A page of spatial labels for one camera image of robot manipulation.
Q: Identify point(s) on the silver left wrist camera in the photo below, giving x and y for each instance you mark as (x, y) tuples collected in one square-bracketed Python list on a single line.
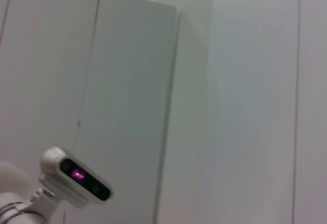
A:
[(76, 180)]

